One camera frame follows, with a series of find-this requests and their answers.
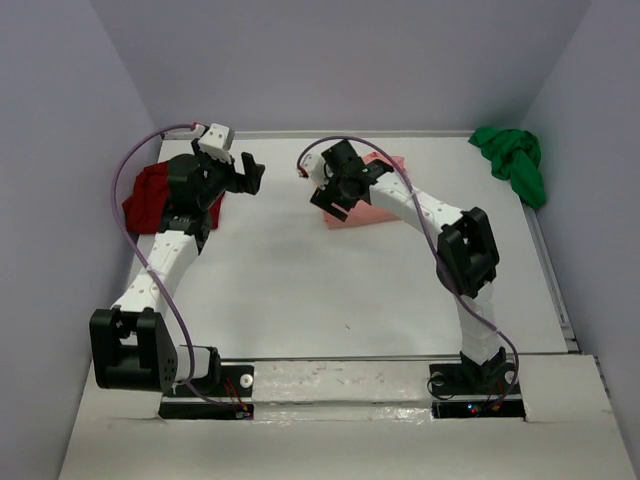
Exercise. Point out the pink t-shirt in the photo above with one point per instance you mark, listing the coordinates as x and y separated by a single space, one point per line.
364 214

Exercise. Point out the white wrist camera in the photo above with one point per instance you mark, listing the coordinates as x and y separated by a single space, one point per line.
316 169
216 142

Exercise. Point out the green crumpled t-shirt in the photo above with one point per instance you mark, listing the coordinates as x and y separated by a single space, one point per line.
514 156

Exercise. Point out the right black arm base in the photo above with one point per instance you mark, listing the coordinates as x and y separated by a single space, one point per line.
466 390

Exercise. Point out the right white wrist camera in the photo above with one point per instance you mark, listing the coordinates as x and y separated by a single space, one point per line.
316 169

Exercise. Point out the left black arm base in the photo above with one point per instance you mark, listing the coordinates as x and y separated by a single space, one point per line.
225 395

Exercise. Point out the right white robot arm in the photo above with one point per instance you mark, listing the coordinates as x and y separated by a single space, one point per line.
461 242

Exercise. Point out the red folded t-shirt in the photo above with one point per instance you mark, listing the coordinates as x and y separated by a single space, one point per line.
147 211

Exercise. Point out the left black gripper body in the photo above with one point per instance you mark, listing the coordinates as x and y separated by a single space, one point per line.
238 177

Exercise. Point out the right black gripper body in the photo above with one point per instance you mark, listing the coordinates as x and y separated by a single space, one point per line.
333 195

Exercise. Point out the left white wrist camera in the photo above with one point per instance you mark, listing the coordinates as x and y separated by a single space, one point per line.
216 142

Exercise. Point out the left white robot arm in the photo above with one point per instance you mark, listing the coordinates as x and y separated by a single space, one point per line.
132 348

